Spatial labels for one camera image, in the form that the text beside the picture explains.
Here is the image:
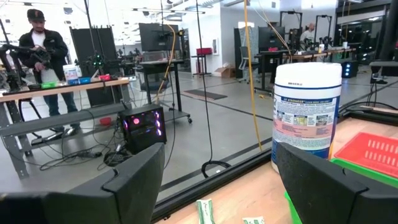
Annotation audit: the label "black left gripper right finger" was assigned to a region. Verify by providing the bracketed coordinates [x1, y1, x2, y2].
[275, 142, 398, 224]

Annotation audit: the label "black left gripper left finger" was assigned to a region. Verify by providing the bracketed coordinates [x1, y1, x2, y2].
[0, 142, 166, 224]

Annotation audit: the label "white green striped packet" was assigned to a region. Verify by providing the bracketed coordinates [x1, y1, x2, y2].
[195, 198, 216, 224]
[241, 215, 266, 224]

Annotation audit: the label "white disinfecting wipes canister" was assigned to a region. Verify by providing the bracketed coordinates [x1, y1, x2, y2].
[62, 63, 80, 86]
[270, 61, 343, 174]

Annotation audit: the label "green plastic basket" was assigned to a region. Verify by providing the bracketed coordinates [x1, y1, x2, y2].
[40, 80, 59, 90]
[283, 157, 398, 224]

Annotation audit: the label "black floor power strip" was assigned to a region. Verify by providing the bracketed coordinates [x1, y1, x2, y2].
[76, 151, 103, 159]

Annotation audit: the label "black computer tower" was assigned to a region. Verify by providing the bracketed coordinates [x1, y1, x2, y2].
[117, 103, 168, 156]

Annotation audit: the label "wooden top metal workbench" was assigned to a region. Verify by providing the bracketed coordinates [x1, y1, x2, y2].
[0, 76, 132, 180]

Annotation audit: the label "computer tower blue lights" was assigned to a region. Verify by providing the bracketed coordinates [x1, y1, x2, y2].
[340, 60, 359, 79]

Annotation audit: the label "dark floor mat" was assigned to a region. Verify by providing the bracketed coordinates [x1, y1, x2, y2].
[182, 88, 228, 101]

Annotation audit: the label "black rolling monitor stand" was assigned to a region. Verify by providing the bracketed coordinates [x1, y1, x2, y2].
[136, 58, 193, 124]

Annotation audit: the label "long wooden table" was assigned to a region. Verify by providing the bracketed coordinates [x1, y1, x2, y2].
[289, 47, 358, 63]

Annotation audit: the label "dark grey desk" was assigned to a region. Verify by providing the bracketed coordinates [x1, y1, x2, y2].
[368, 60, 398, 85]

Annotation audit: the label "black desk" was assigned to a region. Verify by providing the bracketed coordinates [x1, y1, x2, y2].
[254, 49, 294, 95]

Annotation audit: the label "cardboard box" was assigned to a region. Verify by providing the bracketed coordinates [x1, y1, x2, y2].
[213, 64, 237, 79]

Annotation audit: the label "black partition panel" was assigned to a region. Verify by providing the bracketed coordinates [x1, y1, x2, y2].
[68, 26, 124, 108]

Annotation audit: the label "grey office chair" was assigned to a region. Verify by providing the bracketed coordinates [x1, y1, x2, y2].
[238, 45, 261, 84]

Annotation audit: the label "person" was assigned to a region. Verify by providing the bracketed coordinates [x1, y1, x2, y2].
[299, 21, 317, 44]
[17, 8, 82, 134]

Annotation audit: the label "black monitor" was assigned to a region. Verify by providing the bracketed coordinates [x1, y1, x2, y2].
[138, 22, 182, 52]
[257, 26, 286, 51]

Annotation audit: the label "red box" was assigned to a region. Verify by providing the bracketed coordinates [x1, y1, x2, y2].
[195, 47, 214, 57]

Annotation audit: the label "grey patterned partition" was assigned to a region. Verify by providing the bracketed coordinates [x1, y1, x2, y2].
[233, 26, 259, 79]

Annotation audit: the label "black table edge rail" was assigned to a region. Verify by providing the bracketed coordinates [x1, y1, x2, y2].
[151, 105, 398, 223]

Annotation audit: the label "black hanging cable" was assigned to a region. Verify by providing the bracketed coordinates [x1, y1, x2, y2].
[195, 0, 233, 179]

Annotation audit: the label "thick yellow hanging cable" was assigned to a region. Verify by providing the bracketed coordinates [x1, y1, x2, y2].
[242, 0, 264, 152]

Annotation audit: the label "thin yellow cable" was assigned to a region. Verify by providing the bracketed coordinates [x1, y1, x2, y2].
[154, 24, 177, 102]

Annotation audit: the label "tall black metal frame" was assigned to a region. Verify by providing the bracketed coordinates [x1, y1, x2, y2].
[313, 14, 333, 48]
[279, 10, 303, 52]

